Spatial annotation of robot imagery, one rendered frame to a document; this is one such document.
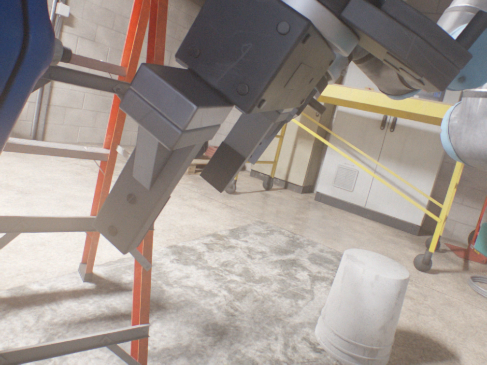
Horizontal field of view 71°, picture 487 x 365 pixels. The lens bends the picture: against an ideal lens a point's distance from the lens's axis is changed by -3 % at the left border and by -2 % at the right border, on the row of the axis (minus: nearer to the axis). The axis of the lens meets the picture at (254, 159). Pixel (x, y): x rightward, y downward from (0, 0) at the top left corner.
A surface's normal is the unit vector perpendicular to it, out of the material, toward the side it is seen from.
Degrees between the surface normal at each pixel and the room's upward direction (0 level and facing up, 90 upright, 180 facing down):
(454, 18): 70
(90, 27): 90
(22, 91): 121
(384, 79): 140
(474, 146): 115
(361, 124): 90
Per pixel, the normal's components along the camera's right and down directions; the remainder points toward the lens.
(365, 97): -0.54, -0.02
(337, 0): 0.18, 0.48
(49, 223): 0.64, 0.06
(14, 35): 0.85, 0.15
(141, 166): -0.54, 0.53
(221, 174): -0.31, 0.17
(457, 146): -0.90, 0.40
